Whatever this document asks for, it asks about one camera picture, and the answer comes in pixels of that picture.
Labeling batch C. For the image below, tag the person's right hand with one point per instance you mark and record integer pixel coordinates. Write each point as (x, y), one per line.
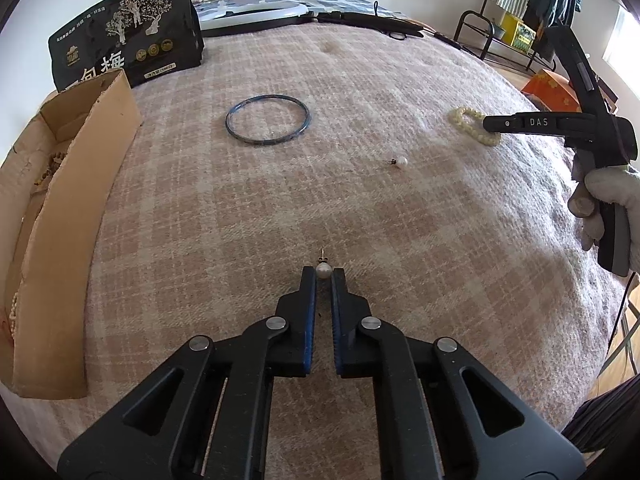
(617, 185)

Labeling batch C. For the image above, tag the window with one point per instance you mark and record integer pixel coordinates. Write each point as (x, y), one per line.
(620, 40)

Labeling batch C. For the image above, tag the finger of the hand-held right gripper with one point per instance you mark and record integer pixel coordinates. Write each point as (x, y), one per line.
(575, 65)
(537, 122)

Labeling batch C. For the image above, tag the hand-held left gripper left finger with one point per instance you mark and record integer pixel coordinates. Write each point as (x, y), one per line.
(310, 320)

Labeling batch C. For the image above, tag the orange cloth covered table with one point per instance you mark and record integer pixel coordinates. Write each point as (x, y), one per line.
(545, 85)

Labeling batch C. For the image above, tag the black snack bag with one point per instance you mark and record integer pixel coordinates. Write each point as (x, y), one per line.
(125, 35)

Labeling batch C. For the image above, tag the dark thin bangle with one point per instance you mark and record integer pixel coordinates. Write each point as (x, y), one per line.
(265, 143)

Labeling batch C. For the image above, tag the black metal clothes rack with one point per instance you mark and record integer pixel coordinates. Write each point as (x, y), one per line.
(470, 14)

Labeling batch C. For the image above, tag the yellow crate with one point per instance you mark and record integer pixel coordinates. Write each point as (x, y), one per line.
(517, 35)

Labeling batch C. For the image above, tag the cardboard box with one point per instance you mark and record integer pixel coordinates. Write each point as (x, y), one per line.
(65, 260)

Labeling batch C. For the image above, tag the pearl earring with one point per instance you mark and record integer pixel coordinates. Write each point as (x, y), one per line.
(401, 161)
(322, 271)

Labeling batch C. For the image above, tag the black folded tripod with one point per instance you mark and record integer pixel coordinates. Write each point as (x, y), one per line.
(360, 19)

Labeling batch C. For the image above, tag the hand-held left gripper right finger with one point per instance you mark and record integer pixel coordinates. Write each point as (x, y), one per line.
(336, 320)

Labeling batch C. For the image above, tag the person's striped clothing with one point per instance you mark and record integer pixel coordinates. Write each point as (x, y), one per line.
(605, 420)

